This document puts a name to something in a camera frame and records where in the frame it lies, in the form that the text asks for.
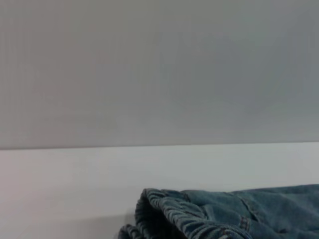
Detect blue denim shorts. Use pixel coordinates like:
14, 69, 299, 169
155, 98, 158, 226
118, 183, 319, 239

